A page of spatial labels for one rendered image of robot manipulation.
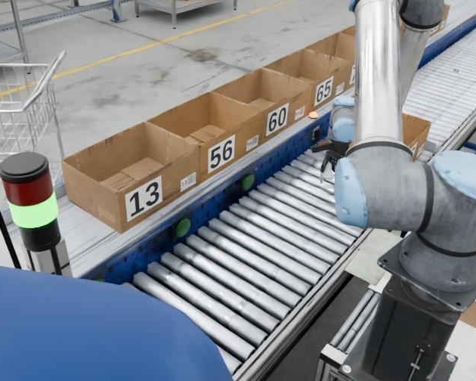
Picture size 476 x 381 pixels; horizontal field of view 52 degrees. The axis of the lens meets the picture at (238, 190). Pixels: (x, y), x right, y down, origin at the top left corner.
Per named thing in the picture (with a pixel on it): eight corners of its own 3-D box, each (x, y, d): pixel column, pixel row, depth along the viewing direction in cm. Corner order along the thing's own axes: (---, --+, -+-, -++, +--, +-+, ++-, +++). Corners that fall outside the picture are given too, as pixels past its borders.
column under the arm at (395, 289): (458, 359, 143) (497, 280, 124) (428, 427, 125) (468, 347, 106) (375, 315, 155) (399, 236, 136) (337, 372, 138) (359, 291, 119)
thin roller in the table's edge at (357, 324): (343, 351, 144) (381, 295, 162) (337, 347, 144) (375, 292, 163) (341, 354, 145) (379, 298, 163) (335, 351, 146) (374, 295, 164)
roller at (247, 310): (283, 322, 150) (285, 326, 154) (163, 247, 175) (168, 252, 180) (274, 336, 149) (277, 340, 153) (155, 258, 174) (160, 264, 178)
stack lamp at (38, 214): (29, 233, 54) (17, 190, 51) (4, 215, 57) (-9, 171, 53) (66, 212, 58) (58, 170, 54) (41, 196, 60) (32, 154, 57)
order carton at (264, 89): (260, 146, 213) (263, 110, 203) (209, 124, 227) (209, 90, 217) (307, 116, 239) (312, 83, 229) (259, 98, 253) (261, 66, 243)
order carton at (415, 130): (391, 187, 214) (401, 154, 204) (332, 164, 228) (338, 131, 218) (423, 152, 240) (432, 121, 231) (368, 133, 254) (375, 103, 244)
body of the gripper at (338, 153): (340, 170, 199) (344, 144, 192) (322, 162, 204) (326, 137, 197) (348, 162, 204) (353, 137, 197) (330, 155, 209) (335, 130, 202)
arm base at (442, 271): (497, 264, 116) (511, 232, 110) (459, 305, 105) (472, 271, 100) (425, 227, 127) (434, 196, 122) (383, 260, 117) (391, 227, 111)
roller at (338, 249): (345, 263, 182) (345, 256, 178) (236, 207, 207) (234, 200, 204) (352, 253, 184) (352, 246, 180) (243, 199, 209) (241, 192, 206)
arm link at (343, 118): (367, 122, 173) (364, 107, 183) (334, 120, 174) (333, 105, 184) (363, 145, 179) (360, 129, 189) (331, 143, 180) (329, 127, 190)
